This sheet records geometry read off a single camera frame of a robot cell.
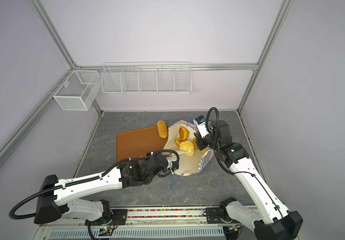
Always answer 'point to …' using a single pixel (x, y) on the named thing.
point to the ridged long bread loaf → (162, 128)
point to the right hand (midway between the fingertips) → (197, 134)
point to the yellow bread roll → (177, 141)
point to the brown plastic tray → (136, 143)
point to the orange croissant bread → (184, 133)
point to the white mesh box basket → (78, 91)
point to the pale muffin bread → (188, 146)
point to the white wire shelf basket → (146, 78)
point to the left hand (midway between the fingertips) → (156, 152)
